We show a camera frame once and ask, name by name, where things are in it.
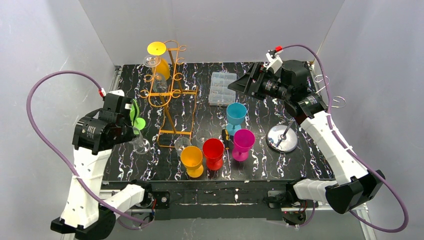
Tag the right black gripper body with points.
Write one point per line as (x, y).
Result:
(255, 81)

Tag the green plastic wine glass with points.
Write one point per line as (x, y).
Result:
(136, 121)

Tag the clear wine glass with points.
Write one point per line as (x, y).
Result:
(158, 83)
(140, 144)

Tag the blue plastic wine glass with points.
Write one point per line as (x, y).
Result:
(235, 115)

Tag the magenta plastic wine glass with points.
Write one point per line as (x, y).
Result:
(243, 141)

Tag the silver wire glass stand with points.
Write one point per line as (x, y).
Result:
(282, 138)

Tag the clear tumbler glass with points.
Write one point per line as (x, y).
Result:
(181, 143)
(202, 136)

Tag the gold wire glass rack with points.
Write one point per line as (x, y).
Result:
(168, 132)

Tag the red plastic wine glass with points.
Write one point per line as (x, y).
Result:
(213, 150)

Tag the orange plastic wine glass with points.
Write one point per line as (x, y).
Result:
(192, 158)

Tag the yellow foot orange glass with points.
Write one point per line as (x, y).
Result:
(157, 49)

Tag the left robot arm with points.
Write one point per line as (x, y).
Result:
(94, 137)

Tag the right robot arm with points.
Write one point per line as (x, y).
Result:
(354, 184)

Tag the clear plastic compartment box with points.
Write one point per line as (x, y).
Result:
(219, 93)

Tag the yellow black screwdriver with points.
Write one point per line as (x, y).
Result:
(226, 142)

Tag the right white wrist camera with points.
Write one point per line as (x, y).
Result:
(274, 62)

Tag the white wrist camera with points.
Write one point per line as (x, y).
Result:
(274, 62)
(114, 101)

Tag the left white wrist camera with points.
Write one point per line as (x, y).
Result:
(114, 101)

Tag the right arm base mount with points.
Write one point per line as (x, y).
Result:
(296, 213)

